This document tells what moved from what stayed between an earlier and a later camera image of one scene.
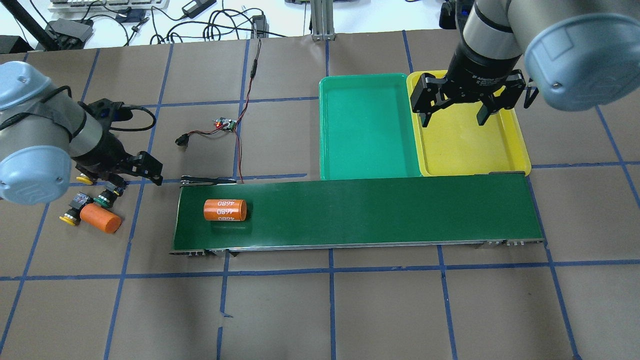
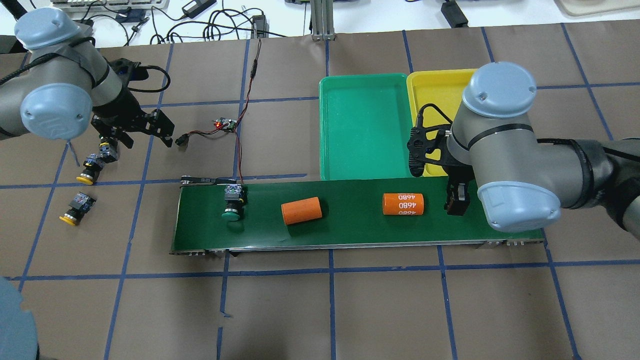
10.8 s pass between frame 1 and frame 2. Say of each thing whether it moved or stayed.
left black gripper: moved
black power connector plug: stayed
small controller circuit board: stayed
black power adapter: stayed
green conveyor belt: stayed
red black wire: stayed
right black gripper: moved
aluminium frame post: stayed
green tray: stayed
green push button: moved
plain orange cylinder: moved
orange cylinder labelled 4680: moved
